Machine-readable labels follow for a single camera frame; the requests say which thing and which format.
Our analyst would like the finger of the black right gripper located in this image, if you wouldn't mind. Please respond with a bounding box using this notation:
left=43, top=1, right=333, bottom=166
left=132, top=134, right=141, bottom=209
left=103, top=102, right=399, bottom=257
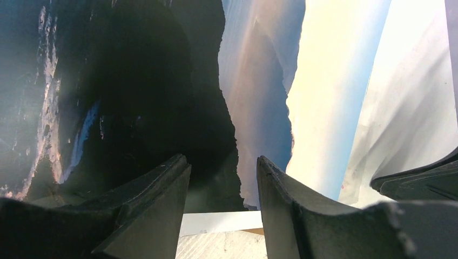
left=371, top=149, right=457, bottom=201

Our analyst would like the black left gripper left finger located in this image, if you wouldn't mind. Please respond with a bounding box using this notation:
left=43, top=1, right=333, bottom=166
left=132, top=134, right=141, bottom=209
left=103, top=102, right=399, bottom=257
left=1, top=154, right=191, bottom=258

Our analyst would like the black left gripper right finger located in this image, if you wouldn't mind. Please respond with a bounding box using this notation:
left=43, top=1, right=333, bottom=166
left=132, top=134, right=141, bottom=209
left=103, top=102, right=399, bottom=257
left=257, top=156, right=457, bottom=258

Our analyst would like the landscape photo print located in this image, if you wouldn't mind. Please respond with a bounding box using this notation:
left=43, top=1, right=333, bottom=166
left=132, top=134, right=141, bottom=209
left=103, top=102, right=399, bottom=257
left=0, top=0, right=394, bottom=237

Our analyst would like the brown cardboard backing board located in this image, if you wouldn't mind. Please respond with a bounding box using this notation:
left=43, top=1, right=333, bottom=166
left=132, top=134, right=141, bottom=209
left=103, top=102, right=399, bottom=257
left=244, top=228, right=265, bottom=235

